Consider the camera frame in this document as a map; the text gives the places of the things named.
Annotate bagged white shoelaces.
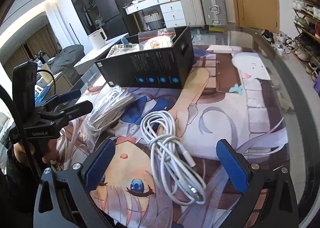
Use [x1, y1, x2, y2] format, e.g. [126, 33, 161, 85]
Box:
[79, 85, 137, 152]

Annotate white charging cable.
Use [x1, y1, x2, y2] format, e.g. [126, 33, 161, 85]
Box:
[139, 110, 208, 206]

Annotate person's left hand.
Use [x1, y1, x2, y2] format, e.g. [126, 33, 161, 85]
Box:
[12, 138, 62, 165]

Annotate white low cabinet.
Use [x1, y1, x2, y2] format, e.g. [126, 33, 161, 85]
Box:
[74, 33, 129, 75]

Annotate dark grey bean bag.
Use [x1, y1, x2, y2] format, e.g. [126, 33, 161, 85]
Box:
[47, 45, 85, 85]

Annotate anime printed desk mat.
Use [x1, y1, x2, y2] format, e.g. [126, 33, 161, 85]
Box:
[56, 44, 292, 228]

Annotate white electric kettle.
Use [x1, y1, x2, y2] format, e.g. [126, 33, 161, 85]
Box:
[88, 28, 107, 49]

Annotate white medicine packet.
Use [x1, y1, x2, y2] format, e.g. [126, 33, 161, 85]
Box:
[106, 43, 141, 58]

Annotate white blue plush toy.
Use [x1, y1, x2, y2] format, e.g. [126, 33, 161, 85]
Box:
[121, 37, 130, 45]

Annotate black cardboard box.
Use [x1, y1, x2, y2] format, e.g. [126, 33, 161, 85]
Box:
[95, 27, 194, 89]

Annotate black refrigerator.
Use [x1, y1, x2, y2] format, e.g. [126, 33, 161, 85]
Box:
[95, 0, 139, 39]

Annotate black glass display cabinet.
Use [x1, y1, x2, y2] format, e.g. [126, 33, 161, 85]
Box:
[71, 0, 104, 35]

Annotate woven laundry basket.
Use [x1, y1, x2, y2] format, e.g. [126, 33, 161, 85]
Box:
[143, 10, 165, 30]

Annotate white drawer desk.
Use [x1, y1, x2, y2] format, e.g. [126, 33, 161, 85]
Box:
[124, 0, 187, 29]

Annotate white suitcase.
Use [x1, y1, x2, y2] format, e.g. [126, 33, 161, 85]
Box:
[180, 0, 206, 27]

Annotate silver suitcase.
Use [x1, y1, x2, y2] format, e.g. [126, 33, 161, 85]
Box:
[201, 0, 227, 27]

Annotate wooden shoe rack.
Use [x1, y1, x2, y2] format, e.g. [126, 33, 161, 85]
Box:
[292, 0, 319, 82]

